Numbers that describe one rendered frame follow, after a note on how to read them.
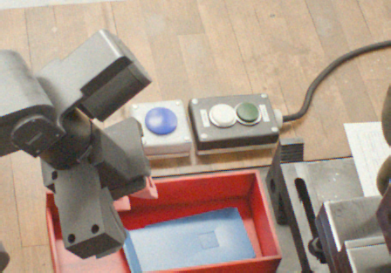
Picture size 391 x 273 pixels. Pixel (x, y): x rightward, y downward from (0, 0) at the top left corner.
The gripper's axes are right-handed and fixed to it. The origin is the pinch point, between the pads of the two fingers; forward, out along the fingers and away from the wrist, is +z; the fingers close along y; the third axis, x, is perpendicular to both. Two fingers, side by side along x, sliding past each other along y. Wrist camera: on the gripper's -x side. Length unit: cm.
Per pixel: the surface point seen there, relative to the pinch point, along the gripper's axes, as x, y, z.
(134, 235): 1.0, -5.5, 9.8
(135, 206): 4.7, -4.7, 9.9
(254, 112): 15.0, 10.4, 17.3
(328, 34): 30.2, 21.3, 29.6
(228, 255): -3.0, 3.3, 15.4
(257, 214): 0.9, 7.8, 16.1
